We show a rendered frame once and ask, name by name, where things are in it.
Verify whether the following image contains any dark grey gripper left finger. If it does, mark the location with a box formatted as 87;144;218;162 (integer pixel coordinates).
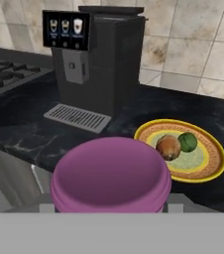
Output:
4;193;56;213

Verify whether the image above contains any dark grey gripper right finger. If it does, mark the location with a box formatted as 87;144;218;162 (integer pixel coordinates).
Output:
164;192;218;213

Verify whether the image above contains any grey cabinet front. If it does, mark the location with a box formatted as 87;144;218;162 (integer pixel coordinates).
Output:
0;143;55;213

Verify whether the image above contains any brown bread roll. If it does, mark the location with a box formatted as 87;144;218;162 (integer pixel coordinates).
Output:
156;133;182;162

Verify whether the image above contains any yellow and orange patterned plate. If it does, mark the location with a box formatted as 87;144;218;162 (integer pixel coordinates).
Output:
133;118;224;185

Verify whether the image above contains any green avocado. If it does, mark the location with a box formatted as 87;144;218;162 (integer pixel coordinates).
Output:
177;132;198;154

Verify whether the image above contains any black gas hob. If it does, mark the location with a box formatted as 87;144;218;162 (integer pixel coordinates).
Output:
0;55;54;101

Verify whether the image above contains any black coffee machine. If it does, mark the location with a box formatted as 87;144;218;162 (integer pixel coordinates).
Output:
42;4;149;135

